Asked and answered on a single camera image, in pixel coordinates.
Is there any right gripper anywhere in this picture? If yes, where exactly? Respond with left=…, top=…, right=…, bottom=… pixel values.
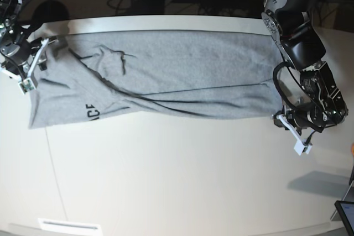
left=1, top=36, right=57, bottom=81

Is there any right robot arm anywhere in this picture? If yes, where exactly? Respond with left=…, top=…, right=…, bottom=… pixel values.
left=1, top=0, right=57, bottom=82

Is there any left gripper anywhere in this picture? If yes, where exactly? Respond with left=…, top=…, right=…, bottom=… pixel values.
left=273, top=110, right=318, bottom=144

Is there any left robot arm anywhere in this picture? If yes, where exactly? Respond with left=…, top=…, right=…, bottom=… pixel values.
left=29, top=0, right=348, bottom=132

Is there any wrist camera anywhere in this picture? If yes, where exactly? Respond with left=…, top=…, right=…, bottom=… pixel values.
left=18, top=77, right=38, bottom=95
left=294, top=140, right=313, bottom=156

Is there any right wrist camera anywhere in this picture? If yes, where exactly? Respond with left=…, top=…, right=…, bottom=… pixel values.
left=18, top=77, right=38, bottom=95

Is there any grey T-shirt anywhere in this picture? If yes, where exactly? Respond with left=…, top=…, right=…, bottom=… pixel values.
left=29, top=31, right=282, bottom=129

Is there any white label strip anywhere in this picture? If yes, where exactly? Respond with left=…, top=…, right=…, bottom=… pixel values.
left=38, top=218, right=103, bottom=235

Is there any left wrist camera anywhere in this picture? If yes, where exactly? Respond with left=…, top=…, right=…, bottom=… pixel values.
left=294, top=140, right=313, bottom=156

